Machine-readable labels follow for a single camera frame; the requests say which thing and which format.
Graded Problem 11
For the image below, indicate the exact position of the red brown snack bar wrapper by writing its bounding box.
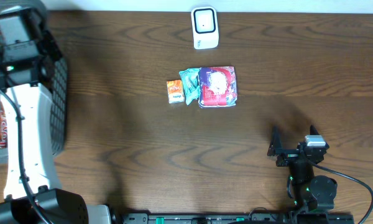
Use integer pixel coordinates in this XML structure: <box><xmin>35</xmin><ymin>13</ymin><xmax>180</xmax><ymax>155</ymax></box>
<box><xmin>0</xmin><ymin>103</ymin><xmax>7</xmax><ymax>150</ymax></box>

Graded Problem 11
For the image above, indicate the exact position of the purple red sanitary pad pack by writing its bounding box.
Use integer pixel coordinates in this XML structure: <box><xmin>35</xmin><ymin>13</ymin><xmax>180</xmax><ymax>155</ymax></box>
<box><xmin>198</xmin><ymin>66</ymin><xmax>237</xmax><ymax>108</ymax></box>

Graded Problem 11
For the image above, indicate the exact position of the teal green wipes packet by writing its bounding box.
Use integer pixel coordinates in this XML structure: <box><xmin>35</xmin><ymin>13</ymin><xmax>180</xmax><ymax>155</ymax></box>
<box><xmin>179</xmin><ymin>68</ymin><xmax>200</xmax><ymax>105</ymax></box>

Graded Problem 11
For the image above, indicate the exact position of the orange tissue pack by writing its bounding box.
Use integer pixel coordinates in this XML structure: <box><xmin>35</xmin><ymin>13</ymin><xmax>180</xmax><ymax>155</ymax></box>
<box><xmin>167</xmin><ymin>80</ymin><xmax>185</xmax><ymax>104</ymax></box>

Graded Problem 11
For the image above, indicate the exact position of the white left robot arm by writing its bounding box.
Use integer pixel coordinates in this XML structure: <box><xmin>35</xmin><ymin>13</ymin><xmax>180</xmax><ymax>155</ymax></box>
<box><xmin>0</xmin><ymin>5</ymin><xmax>111</xmax><ymax>223</ymax></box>

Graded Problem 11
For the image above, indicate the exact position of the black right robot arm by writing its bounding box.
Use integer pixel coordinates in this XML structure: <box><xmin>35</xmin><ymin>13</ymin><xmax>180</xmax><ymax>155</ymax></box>
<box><xmin>267</xmin><ymin>126</ymin><xmax>354</xmax><ymax>224</ymax></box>

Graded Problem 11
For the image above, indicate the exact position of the white barcode scanner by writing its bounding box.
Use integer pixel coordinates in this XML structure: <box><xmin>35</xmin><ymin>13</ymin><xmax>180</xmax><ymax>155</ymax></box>
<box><xmin>191</xmin><ymin>6</ymin><xmax>219</xmax><ymax>50</ymax></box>

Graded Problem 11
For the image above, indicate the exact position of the grey plastic mesh basket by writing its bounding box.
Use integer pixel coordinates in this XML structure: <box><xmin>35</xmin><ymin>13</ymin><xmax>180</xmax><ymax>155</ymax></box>
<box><xmin>0</xmin><ymin>0</ymin><xmax>68</xmax><ymax>156</ymax></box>

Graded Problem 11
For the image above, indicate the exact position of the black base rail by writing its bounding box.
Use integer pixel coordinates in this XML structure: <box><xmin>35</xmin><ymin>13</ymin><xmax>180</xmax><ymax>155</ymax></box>
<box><xmin>121</xmin><ymin>212</ymin><xmax>355</xmax><ymax>224</ymax></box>

